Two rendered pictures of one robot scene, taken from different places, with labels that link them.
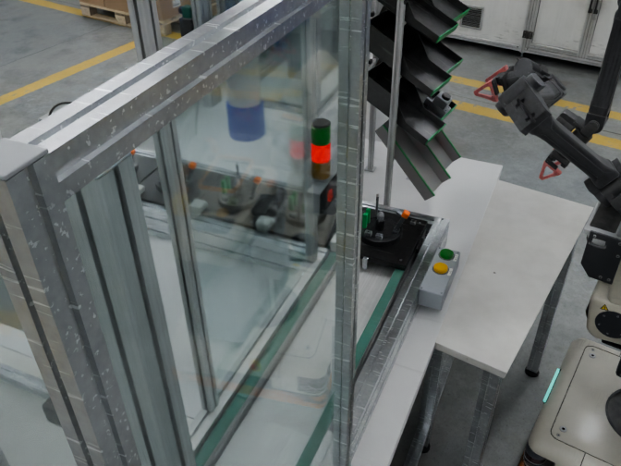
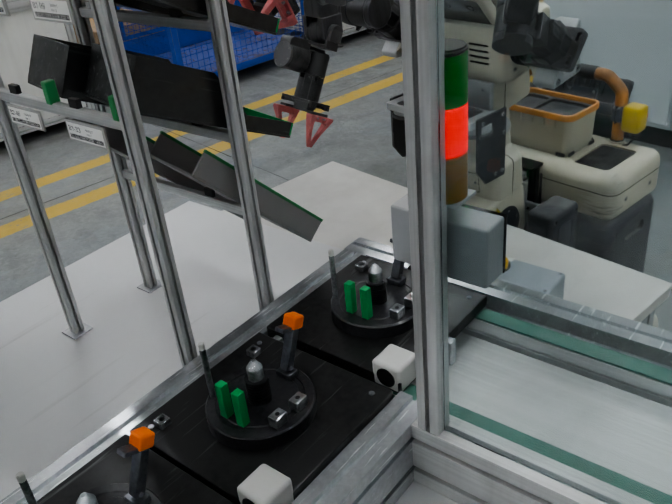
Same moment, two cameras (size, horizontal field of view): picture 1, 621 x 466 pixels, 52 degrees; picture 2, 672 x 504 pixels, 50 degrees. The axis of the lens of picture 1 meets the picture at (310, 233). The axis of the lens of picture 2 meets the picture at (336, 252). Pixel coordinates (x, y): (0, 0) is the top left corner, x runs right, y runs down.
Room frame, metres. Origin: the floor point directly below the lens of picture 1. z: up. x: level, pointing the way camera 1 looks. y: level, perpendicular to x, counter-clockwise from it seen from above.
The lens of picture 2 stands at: (1.37, 0.65, 1.60)
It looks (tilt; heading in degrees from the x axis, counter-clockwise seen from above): 30 degrees down; 287
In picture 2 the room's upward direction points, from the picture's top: 6 degrees counter-clockwise
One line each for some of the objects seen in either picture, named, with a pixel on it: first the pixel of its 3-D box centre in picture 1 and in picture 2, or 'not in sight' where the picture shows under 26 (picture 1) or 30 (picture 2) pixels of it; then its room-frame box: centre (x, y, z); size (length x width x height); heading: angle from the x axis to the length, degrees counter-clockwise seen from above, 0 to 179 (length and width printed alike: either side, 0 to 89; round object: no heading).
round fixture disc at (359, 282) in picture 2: (379, 230); (377, 304); (1.57, -0.21, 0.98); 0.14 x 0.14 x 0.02
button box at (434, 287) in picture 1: (439, 276); not in sight; (1.41, -0.37, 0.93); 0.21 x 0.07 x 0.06; 156
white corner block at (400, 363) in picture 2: not in sight; (395, 368); (1.52, -0.08, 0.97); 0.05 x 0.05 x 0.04; 66
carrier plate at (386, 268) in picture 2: (379, 235); (378, 315); (1.57, -0.21, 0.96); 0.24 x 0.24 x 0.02; 66
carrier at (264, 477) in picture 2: not in sight; (257, 385); (1.68, 0.02, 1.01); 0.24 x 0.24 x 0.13; 66
